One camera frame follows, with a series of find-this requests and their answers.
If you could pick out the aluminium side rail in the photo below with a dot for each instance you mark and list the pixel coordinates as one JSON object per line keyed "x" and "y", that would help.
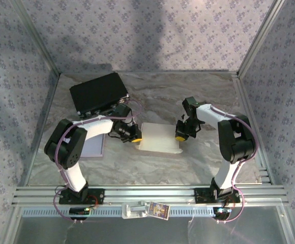
{"x": 240, "y": 86}
{"x": 48, "y": 101}

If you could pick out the black left controller board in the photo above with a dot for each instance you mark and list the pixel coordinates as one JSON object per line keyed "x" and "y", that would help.
{"x": 78, "y": 210}

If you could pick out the grey metal sheet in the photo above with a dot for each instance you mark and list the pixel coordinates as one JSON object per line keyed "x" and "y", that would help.
{"x": 147, "y": 231}

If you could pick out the aluminium mounting rail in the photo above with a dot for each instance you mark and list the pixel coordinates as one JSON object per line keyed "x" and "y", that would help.
{"x": 150, "y": 193}

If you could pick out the white paper box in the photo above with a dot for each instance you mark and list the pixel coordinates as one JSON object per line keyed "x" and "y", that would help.
{"x": 160, "y": 139}

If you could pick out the pale lavender paper box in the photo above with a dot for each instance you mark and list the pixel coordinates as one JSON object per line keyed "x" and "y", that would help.
{"x": 94, "y": 145}

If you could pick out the black hard case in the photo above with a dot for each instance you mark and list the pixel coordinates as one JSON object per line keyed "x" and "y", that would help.
{"x": 91, "y": 94}

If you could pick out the white plastic bracket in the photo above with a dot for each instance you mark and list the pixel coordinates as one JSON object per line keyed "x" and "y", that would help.
{"x": 132, "y": 211}

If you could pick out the aluminium frame post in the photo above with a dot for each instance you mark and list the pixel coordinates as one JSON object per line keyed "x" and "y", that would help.
{"x": 259, "y": 38}
{"x": 35, "y": 38}

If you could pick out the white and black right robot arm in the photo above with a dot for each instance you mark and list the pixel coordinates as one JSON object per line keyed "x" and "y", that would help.
{"x": 211, "y": 113}

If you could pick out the black right controller board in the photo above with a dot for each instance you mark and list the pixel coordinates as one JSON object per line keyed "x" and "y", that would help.
{"x": 222, "y": 212}

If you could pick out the black controller board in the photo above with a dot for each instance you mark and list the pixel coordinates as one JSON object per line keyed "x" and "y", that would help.
{"x": 222, "y": 212}
{"x": 78, "y": 210}

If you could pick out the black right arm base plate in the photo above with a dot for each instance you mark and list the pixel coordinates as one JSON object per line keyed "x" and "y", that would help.
{"x": 201, "y": 197}

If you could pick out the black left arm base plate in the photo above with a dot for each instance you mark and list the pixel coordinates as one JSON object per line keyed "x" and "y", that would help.
{"x": 99, "y": 197}

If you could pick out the colourful printed card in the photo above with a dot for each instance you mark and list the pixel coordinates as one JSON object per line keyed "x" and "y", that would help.
{"x": 159, "y": 210}

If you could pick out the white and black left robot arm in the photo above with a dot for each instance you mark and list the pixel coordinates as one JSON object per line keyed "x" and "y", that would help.
{"x": 99, "y": 127}

